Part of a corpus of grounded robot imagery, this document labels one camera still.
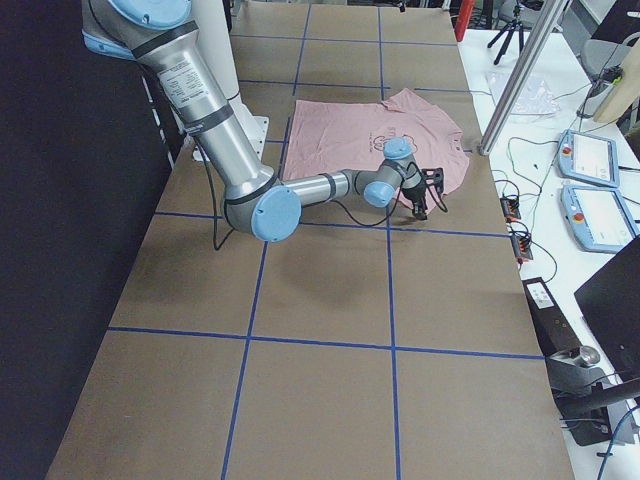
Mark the clear plastic bag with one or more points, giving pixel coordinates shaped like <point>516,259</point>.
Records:
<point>536,98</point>

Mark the teach pendant tablet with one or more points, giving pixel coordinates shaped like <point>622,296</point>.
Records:
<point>588,158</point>
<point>598,218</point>

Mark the black tripod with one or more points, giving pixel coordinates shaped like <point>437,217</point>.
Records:
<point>511,28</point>

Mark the upper teach pendant tablet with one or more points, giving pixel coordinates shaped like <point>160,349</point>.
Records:
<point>588,158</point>

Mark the aluminium frame post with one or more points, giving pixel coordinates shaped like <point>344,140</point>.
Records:
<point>527,59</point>

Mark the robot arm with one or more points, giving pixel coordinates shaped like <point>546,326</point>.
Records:
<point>186,46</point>

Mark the black device with label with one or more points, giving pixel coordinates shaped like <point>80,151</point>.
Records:
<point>553,331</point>

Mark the black monitor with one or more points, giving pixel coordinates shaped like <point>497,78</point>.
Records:
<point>609,302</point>

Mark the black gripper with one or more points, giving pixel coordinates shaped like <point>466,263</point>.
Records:
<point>414,192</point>

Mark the pink Snoopy t-shirt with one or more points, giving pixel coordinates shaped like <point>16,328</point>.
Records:
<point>329,137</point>

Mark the lower teach pendant tablet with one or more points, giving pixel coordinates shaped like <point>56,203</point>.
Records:
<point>598,218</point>

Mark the orange connector block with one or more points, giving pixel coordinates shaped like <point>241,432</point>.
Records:
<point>521,248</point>
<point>510,209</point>

